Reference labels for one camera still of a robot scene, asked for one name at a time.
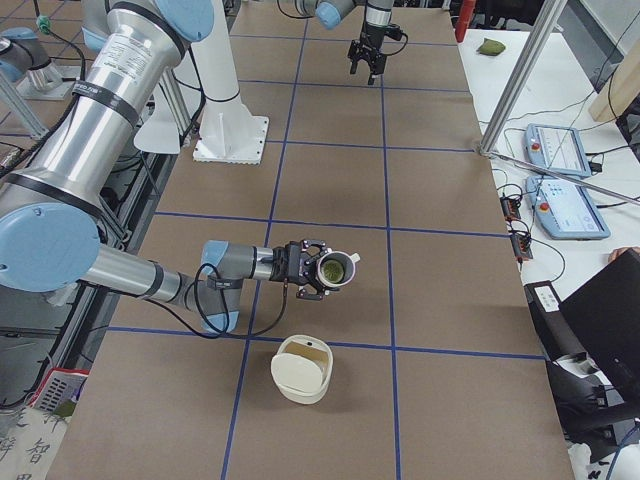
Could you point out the green cloth pouch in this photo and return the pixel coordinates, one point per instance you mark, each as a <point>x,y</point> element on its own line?
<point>491,47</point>

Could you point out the orange black connector box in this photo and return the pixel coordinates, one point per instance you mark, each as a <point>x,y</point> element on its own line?
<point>510,208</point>

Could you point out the upper blue teach pendant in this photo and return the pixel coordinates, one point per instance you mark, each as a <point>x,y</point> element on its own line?
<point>557,148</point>

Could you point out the white lidded bin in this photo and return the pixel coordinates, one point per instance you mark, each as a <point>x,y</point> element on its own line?
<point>302,369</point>

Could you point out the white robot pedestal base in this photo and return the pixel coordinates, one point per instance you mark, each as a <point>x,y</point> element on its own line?
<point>228,131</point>

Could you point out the black monitor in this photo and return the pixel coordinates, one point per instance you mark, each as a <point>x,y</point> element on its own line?
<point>604,315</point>

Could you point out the blue teach pendant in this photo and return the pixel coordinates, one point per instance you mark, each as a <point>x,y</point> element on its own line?
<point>557,148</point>
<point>564,210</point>

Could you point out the red white basket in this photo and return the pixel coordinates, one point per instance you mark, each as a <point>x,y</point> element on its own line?
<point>60,391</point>

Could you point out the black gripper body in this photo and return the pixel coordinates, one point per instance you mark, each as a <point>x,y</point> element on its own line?
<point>281,269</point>
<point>372,35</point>

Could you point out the white plastic mug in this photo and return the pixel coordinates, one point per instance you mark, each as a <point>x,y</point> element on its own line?
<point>349,262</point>

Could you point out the red cylinder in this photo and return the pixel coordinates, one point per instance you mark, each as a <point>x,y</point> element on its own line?
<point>465,16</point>

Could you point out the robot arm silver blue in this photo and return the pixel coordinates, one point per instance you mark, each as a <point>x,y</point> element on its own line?
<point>331,13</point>
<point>50,208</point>

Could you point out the lower blue teach pendant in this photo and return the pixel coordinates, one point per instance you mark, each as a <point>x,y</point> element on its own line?
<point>564,210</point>

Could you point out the aluminium frame post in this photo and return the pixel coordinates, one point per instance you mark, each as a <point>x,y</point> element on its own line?
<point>534,45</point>

